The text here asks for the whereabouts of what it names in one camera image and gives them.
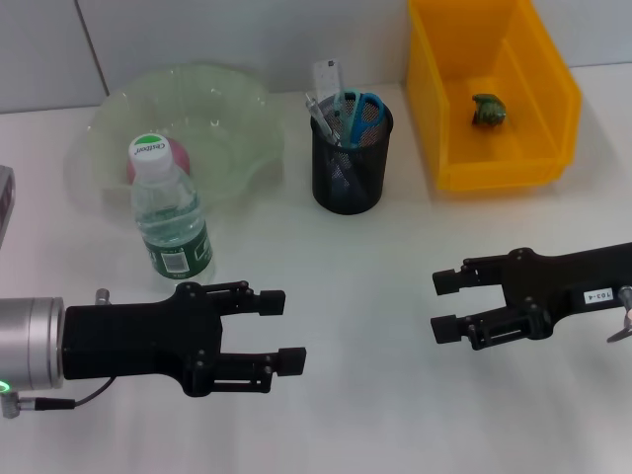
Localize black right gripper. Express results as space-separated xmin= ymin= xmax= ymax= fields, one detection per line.
xmin=430 ymin=241 xmax=632 ymax=353

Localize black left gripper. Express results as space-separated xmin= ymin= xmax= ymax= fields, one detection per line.
xmin=62 ymin=279 xmax=287 ymax=399

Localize clear green-label water bottle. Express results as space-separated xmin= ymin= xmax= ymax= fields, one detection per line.
xmin=126 ymin=131 xmax=217 ymax=282

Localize pink peach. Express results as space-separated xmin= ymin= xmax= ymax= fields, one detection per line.
xmin=125 ymin=137 xmax=193 ymax=184

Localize silver ballpoint pen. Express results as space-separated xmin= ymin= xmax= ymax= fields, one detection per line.
xmin=303 ymin=91 xmax=364 ymax=192

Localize blue scissors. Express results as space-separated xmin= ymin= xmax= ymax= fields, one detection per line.
xmin=333 ymin=88 xmax=386 ymax=150

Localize transparent plastic ruler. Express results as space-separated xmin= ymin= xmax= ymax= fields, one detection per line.
xmin=313 ymin=58 xmax=345 ymax=111

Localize black mesh pen holder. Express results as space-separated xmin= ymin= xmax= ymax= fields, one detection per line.
xmin=310 ymin=98 xmax=396 ymax=216

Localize green glass fruit bowl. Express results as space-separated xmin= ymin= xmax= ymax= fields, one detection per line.
xmin=66 ymin=61 xmax=287 ymax=218

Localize yellow plastic bin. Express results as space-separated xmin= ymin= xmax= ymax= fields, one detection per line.
xmin=405 ymin=0 xmax=584 ymax=194

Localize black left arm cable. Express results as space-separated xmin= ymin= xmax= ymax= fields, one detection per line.
xmin=0 ymin=376 xmax=118 ymax=421

